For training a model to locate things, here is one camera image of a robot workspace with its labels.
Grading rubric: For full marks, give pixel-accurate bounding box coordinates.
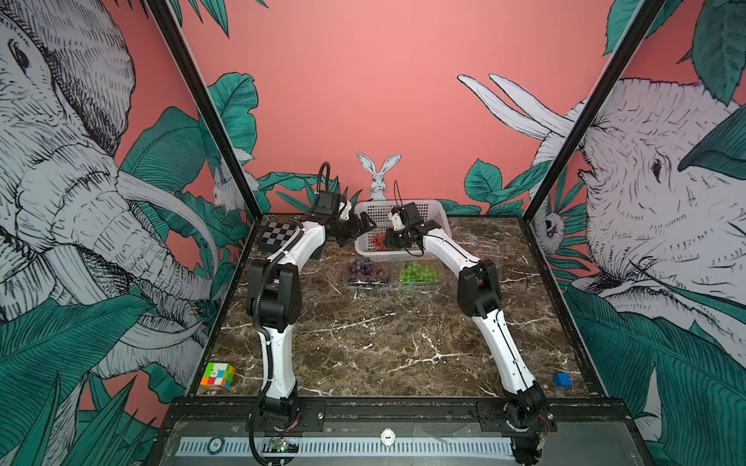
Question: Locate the red grape bunch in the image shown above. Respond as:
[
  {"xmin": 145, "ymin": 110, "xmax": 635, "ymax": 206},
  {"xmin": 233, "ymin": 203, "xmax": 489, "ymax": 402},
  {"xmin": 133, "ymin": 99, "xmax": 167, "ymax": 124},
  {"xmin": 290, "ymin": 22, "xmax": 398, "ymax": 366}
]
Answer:
[{"xmin": 371, "ymin": 234, "xmax": 387, "ymax": 252}]

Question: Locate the green grape bunch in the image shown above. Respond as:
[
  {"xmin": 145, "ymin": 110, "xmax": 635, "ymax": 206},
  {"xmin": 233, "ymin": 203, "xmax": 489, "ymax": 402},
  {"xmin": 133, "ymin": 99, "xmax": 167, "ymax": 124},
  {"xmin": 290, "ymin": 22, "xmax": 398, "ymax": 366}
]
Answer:
[{"xmin": 399, "ymin": 262, "xmax": 440, "ymax": 285}]

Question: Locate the purple grape bunch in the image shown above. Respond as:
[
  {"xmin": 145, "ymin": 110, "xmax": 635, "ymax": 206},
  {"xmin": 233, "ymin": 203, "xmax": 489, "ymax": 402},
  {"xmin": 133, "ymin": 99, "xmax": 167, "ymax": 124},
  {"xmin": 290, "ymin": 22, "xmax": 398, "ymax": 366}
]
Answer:
[{"xmin": 348, "ymin": 258, "xmax": 390, "ymax": 285}]

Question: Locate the clear plastic clamshell container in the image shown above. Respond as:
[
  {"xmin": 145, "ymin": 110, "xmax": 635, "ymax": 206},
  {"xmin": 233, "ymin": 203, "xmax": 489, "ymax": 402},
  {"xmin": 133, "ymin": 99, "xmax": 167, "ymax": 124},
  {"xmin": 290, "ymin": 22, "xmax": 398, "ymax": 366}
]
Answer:
[{"xmin": 346, "ymin": 257, "xmax": 390, "ymax": 290}]

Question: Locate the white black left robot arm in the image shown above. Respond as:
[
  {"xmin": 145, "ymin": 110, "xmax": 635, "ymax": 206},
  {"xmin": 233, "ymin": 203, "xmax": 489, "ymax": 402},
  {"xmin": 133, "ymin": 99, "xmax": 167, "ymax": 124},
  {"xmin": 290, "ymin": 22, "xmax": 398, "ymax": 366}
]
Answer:
[{"xmin": 247, "ymin": 214, "xmax": 376, "ymax": 419}]

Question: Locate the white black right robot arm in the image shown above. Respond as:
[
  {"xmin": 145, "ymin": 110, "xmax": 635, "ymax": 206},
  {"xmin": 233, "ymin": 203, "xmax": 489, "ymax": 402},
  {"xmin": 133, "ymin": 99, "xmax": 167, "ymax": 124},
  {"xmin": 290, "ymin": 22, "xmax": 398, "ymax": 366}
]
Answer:
[{"xmin": 385, "ymin": 221, "xmax": 547, "ymax": 431}]

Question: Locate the white perforated plastic basket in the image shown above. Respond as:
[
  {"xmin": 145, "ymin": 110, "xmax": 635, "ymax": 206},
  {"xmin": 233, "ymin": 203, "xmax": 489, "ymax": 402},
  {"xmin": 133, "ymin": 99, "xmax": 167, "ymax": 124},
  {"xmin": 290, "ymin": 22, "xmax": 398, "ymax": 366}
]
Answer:
[{"xmin": 355, "ymin": 200, "xmax": 458, "ymax": 262}]

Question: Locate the black white chessboard box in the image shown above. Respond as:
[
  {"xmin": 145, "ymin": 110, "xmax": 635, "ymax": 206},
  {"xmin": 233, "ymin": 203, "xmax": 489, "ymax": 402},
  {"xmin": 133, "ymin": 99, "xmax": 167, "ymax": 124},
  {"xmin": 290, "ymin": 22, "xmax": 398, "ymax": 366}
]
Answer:
[{"xmin": 258, "ymin": 221, "xmax": 298, "ymax": 254}]

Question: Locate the colourful rubik cube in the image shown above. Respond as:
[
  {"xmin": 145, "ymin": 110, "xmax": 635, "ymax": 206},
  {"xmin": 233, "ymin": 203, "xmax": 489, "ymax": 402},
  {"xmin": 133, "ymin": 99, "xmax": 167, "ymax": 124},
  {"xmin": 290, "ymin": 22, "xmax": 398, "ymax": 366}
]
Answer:
[{"xmin": 200, "ymin": 362, "xmax": 235, "ymax": 389}]

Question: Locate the small blue cube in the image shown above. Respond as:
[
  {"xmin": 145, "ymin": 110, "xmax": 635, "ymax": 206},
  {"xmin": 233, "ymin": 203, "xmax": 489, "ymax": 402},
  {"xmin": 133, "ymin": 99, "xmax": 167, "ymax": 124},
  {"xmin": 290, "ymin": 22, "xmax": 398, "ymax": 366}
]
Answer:
[{"xmin": 553, "ymin": 373, "xmax": 573, "ymax": 388}]

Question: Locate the black front mounting rail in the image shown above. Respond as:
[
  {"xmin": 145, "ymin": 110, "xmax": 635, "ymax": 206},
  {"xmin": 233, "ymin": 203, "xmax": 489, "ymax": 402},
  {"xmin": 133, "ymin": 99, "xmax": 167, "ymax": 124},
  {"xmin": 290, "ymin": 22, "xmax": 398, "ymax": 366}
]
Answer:
[{"xmin": 161, "ymin": 396, "xmax": 634, "ymax": 436}]

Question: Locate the white slotted cable duct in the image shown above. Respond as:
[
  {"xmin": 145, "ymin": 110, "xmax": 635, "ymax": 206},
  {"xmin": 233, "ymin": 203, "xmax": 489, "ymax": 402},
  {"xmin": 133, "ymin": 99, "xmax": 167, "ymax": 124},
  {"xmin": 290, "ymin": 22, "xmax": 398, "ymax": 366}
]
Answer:
[{"xmin": 176, "ymin": 437, "xmax": 514, "ymax": 459}]

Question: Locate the black left frame post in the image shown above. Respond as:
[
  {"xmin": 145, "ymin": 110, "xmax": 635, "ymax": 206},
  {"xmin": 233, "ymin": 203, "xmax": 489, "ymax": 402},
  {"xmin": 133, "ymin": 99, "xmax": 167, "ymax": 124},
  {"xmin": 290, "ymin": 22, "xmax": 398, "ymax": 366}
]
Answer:
[{"xmin": 146, "ymin": 0, "xmax": 262, "ymax": 221}]

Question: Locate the black frame post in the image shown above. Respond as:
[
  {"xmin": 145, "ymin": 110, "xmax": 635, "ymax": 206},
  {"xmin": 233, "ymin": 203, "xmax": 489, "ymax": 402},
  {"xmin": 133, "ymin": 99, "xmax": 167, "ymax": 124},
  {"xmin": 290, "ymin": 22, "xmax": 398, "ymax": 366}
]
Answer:
[
  {"xmin": 522, "ymin": 0, "xmax": 666, "ymax": 223},
  {"xmin": 146, "ymin": 0, "xmax": 262, "ymax": 221}
]

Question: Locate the black right frame post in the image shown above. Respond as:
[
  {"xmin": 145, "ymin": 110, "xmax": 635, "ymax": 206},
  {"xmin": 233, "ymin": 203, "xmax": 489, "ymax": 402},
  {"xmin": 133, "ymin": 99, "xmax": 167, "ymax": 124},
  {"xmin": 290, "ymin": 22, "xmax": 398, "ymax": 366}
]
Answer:
[{"xmin": 522, "ymin": 0, "xmax": 666, "ymax": 223}]

